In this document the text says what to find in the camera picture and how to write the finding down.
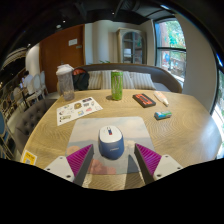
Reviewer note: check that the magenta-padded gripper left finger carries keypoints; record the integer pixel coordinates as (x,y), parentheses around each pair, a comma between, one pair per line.
(58,168)

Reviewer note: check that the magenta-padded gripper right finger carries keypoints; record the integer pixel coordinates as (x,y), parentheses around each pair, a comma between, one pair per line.
(168,166)

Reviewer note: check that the blue and white computer mouse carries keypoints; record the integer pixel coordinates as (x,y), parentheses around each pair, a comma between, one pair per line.
(111,143)

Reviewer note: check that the yellow card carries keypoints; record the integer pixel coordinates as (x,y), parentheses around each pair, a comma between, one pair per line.
(29,157)

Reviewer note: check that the green and white pack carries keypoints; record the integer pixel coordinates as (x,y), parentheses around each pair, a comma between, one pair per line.
(163,115)

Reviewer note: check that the grey tufted armchair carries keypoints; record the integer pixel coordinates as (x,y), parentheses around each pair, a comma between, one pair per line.
(31,118)

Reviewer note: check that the white sticker sheet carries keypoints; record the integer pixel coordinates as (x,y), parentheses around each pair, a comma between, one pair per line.
(78,110)

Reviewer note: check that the clear plastic wrapped snack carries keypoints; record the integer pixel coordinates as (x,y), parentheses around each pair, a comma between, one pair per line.
(161,98)

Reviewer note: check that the white chairs group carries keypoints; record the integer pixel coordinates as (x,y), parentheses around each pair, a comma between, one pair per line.
(38,86)

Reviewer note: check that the clear shaker bottle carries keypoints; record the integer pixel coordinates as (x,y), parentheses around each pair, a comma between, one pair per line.
(65,83)

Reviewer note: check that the brown curved sofa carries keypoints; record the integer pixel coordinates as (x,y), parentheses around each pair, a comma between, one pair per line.
(163,76)

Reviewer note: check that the striped cushion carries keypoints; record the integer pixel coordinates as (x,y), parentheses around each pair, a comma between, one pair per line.
(98,80)
(140,80)

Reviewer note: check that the black backpack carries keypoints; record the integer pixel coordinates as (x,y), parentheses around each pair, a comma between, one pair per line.
(81,80)

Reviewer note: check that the person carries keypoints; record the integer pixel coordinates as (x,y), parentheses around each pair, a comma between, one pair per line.
(27,81)

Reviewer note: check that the green drink can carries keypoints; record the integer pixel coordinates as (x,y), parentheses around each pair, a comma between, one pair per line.
(117,86)

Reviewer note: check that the brown wooden door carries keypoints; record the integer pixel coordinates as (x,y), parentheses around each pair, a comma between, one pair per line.
(55,56)

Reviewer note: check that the black framed window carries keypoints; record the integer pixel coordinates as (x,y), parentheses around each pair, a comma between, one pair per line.
(170,46)

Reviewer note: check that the glass door cabinet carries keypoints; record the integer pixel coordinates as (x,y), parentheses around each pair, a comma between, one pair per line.
(131,46)

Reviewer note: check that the white door sign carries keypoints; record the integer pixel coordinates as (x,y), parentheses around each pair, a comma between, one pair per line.
(73,42)

